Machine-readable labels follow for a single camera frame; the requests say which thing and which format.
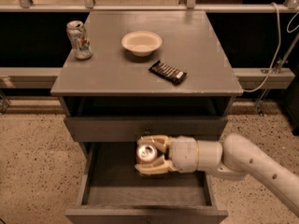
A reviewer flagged open grey middle drawer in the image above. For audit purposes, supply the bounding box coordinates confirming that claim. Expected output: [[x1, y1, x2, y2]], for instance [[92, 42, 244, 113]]
[[65, 143, 228, 224]]

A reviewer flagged dark chocolate bar wrapper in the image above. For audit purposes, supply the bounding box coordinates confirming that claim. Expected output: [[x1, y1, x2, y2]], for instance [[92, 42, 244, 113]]
[[149, 61, 187, 85]]

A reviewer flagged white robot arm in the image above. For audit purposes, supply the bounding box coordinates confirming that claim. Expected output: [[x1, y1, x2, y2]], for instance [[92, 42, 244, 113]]
[[135, 133, 299, 216]]

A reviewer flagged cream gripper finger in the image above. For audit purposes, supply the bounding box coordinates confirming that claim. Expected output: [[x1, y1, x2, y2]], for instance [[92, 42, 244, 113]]
[[137, 135, 171, 153], [135, 155, 175, 175]]

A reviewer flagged white patterned soda can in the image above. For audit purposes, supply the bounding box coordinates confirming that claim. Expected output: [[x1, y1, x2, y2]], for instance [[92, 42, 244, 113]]
[[66, 21, 93, 60]]

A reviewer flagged grey wooden drawer cabinet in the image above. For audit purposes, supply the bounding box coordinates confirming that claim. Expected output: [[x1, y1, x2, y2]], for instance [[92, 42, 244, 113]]
[[50, 9, 244, 224]]

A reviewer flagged closed grey top drawer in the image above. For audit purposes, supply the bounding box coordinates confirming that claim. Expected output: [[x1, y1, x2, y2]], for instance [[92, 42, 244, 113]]
[[64, 117, 227, 143]]

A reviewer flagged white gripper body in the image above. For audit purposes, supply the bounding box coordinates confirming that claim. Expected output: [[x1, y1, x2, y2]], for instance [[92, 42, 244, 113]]
[[169, 136, 198, 173]]

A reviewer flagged orange LaCroix can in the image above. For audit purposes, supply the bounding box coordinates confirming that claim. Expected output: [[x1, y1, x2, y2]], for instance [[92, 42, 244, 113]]
[[135, 145, 158, 164]]

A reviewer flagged white cable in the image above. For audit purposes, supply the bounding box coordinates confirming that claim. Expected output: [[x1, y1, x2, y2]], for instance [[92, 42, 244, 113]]
[[242, 1, 299, 93]]

